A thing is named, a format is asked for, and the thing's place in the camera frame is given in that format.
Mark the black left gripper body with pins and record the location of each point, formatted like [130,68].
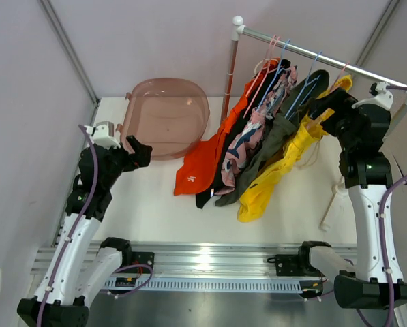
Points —
[121,161]

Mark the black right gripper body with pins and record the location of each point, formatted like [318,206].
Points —
[338,125]

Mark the yellow shorts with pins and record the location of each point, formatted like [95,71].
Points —
[255,200]

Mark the pink hanger of yellow shorts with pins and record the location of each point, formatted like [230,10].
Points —
[341,73]

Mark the olive green shorts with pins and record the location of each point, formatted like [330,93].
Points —
[284,123]

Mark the pink patterned shorts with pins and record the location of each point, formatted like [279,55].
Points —
[243,140]

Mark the black shorts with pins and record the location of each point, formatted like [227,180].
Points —
[246,131]

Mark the pink hanger of black shorts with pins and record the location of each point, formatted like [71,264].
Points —
[257,90]

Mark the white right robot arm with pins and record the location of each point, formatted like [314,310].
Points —
[376,280]

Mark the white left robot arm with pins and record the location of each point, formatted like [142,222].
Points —
[67,291]

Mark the orange shorts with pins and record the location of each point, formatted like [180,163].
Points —
[197,173]

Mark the pink hanger of orange shorts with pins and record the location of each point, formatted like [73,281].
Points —
[266,62]

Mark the metal clothes rack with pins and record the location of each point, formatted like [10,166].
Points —
[309,185]

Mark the pink translucent plastic basin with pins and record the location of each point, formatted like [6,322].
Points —
[168,114]

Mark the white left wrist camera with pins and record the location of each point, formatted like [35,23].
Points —
[102,134]

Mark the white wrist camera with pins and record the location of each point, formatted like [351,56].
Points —
[102,134]
[381,96]

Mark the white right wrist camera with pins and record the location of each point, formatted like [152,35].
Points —
[381,96]

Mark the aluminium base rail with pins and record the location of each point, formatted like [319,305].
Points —
[201,268]

